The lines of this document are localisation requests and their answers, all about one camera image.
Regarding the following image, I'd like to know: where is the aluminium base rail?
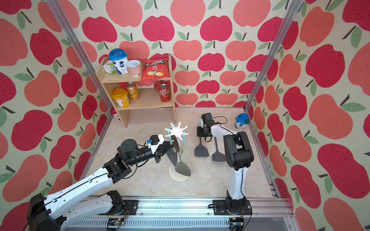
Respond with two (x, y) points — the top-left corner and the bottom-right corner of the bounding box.
(66, 197), (299, 231)

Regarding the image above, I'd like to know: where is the wooden two-tier shelf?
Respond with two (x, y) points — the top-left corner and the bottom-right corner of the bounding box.
(95, 55), (177, 128)

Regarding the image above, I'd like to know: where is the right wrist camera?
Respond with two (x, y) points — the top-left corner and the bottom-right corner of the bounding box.
(199, 114), (207, 128)

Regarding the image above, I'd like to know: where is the circuit board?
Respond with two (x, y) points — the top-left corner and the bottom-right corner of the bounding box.
(228, 218), (245, 231)
(107, 218), (126, 228)

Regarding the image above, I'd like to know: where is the white utensil rack stand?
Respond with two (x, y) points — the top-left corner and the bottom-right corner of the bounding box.
(166, 122), (191, 182)

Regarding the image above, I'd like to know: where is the left aluminium frame post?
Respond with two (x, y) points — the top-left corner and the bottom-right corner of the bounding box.
(46, 0), (113, 108)

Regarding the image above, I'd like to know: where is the yellow mango cup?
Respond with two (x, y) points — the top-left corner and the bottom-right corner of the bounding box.
(111, 88), (130, 108)

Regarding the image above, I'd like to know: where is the right aluminium frame post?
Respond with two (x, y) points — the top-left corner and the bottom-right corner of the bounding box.
(243, 0), (304, 113)

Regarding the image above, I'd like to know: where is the red cola can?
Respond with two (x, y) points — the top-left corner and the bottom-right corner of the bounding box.
(153, 80), (162, 91)
(159, 84), (171, 103)

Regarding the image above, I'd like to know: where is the left circuit board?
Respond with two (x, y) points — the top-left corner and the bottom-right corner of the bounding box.
(107, 218), (126, 228)

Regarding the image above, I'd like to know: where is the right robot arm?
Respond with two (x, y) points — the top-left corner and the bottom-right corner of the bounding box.
(197, 113), (254, 216)

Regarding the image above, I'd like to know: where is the grey slotted turner mint handle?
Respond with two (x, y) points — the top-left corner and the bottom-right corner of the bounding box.
(194, 116), (209, 157)

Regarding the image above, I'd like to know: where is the red white cup behind shelf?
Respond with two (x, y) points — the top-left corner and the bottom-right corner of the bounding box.
(110, 108), (120, 120)

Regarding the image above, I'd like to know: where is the right circuit board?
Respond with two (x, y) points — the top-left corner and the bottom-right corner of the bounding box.
(228, 218), (245, 231)

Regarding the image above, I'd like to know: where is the grey spoon dark handle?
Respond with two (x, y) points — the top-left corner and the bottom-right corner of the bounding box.
(175, 137), (191, 177)

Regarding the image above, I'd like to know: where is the white spatula mint handle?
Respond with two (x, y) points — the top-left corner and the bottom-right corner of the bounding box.
(181, 132), (190, 165)

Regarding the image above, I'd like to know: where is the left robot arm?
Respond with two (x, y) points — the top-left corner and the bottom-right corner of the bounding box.
(25, 135), (180, 231)

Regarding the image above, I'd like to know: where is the grey spatula mint handle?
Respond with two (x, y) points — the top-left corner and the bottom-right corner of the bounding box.
(212, 138), (226, 162)

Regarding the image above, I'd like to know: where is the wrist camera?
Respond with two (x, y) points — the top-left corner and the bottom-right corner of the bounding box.
(199, 114), (207, 128)
(146, 134), (164, 154)

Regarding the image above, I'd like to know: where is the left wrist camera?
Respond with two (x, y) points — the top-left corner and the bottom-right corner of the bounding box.
(146, 134), (164, 154)

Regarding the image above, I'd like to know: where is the blue lid yogurt cup floor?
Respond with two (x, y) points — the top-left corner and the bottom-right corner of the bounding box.
(235, 113), (250, 130)

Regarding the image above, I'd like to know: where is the small green white carton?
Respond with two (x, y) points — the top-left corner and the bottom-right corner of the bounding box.
(103, 60), (117, 74)

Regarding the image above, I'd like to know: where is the blue lid yogurt tub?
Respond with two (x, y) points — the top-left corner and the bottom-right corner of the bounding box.
(109, 49), (129, 74)

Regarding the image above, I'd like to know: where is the pink cup foil lid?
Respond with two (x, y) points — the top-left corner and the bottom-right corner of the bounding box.
(127, 60), (142, 78)

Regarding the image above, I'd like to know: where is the red chips bag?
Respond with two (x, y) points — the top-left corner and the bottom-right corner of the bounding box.
(141, 58), (170, 82)

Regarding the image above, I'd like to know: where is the red cola can front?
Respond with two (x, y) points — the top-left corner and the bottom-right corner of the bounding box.
(159, 84), (171, 103)

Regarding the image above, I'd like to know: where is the aluminium frame post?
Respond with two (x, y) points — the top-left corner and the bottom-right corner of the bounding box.
(46, 0), (113, 108)
(243, 0), (304, 113)

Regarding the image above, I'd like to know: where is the red cola can back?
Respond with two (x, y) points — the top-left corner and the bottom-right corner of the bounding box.
(153, 80), (162, 91)

